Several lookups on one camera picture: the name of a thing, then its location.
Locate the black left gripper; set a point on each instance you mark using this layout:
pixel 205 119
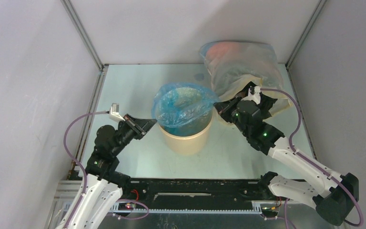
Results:
pixel 140 126

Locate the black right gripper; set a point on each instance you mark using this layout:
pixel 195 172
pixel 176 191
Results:
pixel 229 109

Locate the blue plastic trash bag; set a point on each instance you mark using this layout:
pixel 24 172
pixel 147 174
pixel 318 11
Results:
pixel 178 104

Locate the cream plastic trash bin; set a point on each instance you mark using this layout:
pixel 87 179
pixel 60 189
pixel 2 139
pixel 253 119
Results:
pixel 189 139

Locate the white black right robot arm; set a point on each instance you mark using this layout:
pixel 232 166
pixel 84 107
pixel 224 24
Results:
pixel 330 193

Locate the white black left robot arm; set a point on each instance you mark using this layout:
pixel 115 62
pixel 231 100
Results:
pixel 101 184

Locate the large translucent storage bag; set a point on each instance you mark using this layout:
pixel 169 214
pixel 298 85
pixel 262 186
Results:
pixel 232 65

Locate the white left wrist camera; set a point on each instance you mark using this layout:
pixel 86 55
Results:
pixel 114 113

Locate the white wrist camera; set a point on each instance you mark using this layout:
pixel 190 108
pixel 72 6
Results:
pixel 114 113
pixel 253 95

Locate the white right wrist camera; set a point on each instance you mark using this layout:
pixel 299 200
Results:
pixel 253 95

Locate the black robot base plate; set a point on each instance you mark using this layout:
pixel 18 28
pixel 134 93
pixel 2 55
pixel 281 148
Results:
pixel 198 193

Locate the aluminium corner frame rail right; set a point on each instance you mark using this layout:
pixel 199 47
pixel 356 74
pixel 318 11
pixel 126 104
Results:
pixel 304 35

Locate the aluminium corner frame rail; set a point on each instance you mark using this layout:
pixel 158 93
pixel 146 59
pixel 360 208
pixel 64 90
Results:
pixel 304 35
pixel 80 29

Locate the grey slotted cable duct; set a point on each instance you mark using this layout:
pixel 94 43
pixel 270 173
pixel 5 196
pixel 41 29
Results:
pixel 117 208

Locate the aluminium corner frame rail left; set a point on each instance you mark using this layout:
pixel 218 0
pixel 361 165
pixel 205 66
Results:
pixel 80 29

